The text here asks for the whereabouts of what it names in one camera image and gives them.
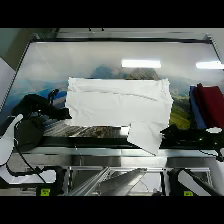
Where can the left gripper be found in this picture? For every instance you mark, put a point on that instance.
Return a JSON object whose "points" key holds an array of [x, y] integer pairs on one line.
{"points": [[61, 114]]}

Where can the white T-shirt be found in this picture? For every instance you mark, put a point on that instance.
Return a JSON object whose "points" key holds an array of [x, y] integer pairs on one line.
{"points": [[116, 103]]}

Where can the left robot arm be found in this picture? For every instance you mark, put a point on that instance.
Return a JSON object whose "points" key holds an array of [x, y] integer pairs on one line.
{"points": [[28, 133]]}

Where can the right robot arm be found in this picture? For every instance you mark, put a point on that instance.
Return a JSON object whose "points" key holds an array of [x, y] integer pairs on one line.
{"points": [[193, 136]]}

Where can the blue garment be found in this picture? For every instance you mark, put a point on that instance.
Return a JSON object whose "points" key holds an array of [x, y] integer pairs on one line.
{"points": [[196, 113]]}

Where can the red garment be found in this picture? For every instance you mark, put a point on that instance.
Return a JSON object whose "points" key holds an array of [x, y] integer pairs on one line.
{"points": [[211, 105]]}

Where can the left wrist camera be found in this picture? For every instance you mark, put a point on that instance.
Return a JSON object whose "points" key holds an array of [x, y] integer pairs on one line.
{"points": [[53, 94]]}

